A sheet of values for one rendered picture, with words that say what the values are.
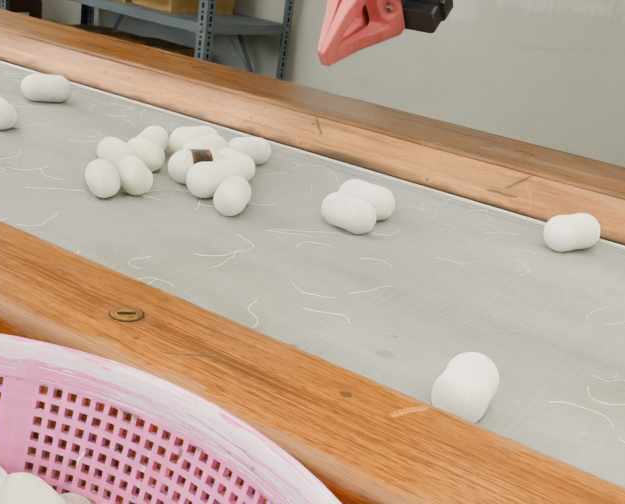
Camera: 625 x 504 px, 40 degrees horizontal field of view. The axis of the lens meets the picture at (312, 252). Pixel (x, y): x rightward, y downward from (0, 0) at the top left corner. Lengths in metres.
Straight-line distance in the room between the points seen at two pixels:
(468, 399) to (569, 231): 0.22
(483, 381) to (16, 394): 0.15
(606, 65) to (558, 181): 2.01
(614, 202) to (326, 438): 0.36
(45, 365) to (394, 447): 0.10
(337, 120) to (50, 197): 0.25
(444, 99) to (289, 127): 2.16
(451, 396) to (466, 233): 0.23
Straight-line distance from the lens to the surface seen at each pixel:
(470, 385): 0.30
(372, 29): 0.65
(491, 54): 2.72
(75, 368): 0.26
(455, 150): 0.61
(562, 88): 2.63
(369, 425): 0.25
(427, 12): 0.65
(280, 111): 0.67
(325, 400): 0.26
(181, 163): 0.52
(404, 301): 0.40
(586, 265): 0.51
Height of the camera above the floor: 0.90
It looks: 21 degrees down
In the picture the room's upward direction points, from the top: 8 degrees clockwise
